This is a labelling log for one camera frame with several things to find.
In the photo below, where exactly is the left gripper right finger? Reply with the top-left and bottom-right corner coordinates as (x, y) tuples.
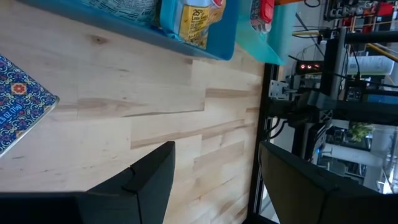
(259, 141), (398, 224)

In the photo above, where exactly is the black device with red lights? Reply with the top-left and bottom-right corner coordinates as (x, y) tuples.
(295, 60), (324, 75)

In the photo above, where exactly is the teal blue plastic bin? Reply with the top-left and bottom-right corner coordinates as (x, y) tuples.
(18, 0), (240, 62)

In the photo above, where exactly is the white paper sheet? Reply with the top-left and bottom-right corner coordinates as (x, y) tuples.
(347, 55), (395, 76)

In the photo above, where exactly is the green potted plant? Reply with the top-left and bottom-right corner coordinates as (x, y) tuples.
(349, 122), (376, 143)

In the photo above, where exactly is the black equipment cart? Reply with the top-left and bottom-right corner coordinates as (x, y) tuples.
(320, 27), (398, 98)

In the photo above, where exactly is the black aluminium table frame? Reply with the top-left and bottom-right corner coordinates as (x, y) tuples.
(242, 63), (293, 224)

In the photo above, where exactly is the red patterned tin box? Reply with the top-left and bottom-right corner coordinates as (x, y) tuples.
(0, 54), (60, 158)

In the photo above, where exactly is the small red container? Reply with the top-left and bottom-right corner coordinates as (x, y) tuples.
(249, 0), (276, 34)

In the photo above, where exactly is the silvery yellow ramen pack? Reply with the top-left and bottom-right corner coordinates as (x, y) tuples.
(81, 0), (160, 26)

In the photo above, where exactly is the blue ramen noodle pack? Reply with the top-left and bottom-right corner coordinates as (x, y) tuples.
(159, 0), (227, 50)

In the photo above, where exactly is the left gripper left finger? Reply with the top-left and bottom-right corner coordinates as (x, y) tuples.
(0, 141), (177, 224)

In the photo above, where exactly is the translucent mint green bin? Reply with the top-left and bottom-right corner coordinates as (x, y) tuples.
(234, 0), (299, 66)

